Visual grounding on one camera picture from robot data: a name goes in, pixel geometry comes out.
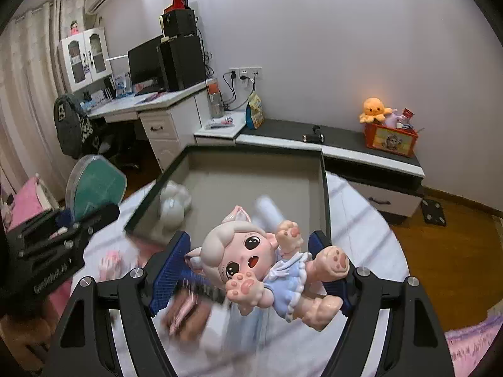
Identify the striped white bed cover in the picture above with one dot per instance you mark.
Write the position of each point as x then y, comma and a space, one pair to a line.
263, 344

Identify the clear case teal lid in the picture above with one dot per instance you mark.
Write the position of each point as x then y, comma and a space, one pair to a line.
93, 182

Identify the black computer tower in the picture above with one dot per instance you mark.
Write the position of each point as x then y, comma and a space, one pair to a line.
181, 62

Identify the pink black storage box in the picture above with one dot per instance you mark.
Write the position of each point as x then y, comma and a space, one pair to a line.
218, 178

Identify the wall power outlet strip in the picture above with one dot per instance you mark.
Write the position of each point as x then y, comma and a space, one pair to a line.
252, 72

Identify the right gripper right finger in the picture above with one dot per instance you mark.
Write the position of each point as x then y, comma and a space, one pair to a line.
414, 344

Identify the pink cat brick model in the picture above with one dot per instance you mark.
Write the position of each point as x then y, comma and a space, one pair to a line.
110, 266

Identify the black small speaker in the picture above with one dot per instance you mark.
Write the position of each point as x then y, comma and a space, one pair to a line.
178, 23

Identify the black dumbbell object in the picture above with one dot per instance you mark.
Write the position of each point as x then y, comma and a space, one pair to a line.
316, 137

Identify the orange printed toy box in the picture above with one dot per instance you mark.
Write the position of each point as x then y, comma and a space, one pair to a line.
393, 140

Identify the pig doll figurine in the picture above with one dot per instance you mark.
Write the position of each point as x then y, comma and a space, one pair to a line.
263, 269

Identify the white glass-door cabinet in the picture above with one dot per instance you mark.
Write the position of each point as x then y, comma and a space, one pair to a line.
84, 58

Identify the white desk with drawers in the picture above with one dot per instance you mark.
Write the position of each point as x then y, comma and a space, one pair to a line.
169, 119

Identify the pink blanket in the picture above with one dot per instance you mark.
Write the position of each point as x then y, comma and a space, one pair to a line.
29, 202

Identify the white nightstand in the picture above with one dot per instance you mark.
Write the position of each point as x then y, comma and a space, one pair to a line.
221, 131

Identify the black computer monitor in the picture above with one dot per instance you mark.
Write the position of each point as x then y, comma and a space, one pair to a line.
144, 62

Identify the orange octopus plush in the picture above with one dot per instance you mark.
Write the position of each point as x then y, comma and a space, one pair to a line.
374, 110

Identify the yellow blue snack bag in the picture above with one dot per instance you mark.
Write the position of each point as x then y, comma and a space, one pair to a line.
254, 111

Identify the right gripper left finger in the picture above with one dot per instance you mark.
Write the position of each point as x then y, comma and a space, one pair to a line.
83, 344

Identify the black white jacket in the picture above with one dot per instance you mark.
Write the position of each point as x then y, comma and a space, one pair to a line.
74, 130

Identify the low white black cabinet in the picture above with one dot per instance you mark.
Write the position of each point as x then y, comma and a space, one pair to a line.
391, 183

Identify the orange-lid water bottle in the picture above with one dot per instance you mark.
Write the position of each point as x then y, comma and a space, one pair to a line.
215, 101

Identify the beige curtain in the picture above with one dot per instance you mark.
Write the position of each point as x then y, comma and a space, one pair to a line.
31, 80

